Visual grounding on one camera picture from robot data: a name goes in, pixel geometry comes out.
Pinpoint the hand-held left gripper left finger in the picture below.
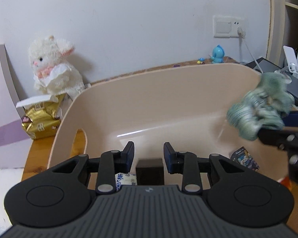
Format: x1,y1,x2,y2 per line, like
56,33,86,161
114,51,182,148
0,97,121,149
51,141,135,195

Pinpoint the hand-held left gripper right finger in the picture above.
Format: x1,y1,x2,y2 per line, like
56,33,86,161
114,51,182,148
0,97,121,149
164,142,249,194

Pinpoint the green mesh cloth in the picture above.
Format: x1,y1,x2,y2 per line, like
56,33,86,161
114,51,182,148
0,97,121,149
226,72,295,142

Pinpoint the beige plastic basket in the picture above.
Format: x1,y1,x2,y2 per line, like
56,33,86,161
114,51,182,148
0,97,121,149
47,63,293,196

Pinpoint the orange packet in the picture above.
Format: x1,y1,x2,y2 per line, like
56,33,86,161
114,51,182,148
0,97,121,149
277,174,292,191

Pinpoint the black box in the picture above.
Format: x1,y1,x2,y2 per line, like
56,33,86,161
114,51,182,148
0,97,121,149
135,158,164,186

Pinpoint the blue and white packet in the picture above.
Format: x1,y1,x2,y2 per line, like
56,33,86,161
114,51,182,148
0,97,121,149
115,173,138,191

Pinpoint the blue printed small box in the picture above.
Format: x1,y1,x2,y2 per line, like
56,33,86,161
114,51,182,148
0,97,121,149
230,147,260,172

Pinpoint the grey laptop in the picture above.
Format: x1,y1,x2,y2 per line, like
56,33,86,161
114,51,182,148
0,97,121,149
244,57,298,106

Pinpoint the gold foil packet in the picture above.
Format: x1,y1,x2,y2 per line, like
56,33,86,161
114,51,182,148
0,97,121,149
16,94,66,140

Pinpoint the blue toy figure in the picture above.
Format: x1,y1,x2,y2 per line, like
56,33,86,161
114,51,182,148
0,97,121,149
209,45,224,64

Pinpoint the wooden bookshelf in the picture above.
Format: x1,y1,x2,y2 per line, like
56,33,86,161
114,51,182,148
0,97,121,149
266,0,298,63

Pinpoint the white plush bunny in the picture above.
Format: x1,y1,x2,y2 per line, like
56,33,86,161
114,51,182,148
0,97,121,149
28,36,86,100

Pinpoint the purple and white board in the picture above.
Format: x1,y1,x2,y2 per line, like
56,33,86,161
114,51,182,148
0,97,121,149
0,44,33,169

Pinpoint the white bracket stand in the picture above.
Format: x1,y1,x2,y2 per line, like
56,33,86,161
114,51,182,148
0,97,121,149
273,46,298,74

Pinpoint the white plug with cable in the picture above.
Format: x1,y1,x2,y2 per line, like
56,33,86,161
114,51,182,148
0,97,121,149
237,26,262,73

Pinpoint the white wall socket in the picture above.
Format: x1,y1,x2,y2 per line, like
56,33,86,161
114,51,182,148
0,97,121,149
213,15,246,39

